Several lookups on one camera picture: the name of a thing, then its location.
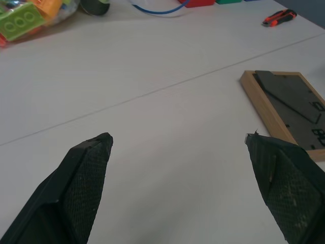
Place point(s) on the clear bag of toy bricks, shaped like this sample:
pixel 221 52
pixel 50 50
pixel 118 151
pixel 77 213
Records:
pixel 33 17

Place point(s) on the green toy brick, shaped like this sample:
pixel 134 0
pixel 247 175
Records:
pixel 17 23

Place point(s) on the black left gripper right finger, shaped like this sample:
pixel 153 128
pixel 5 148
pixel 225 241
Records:
pixel 287 183

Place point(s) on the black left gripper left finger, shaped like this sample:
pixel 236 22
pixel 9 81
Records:
pixel 76 188

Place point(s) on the wooden picture frame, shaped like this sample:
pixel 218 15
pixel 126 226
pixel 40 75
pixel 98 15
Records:
pixel 287 101

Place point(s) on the dark round metal can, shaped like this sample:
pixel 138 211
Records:
pixel 95 7

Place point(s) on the green block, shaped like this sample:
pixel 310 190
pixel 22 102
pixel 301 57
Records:
pixel 228 1

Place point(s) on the orange black utility knife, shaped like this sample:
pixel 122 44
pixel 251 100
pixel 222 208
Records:
pixel 279 17

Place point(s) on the orange toy brick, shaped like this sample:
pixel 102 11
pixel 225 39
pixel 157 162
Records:
pixel 48 7

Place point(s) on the red block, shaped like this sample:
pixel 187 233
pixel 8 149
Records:
pixel 196 2

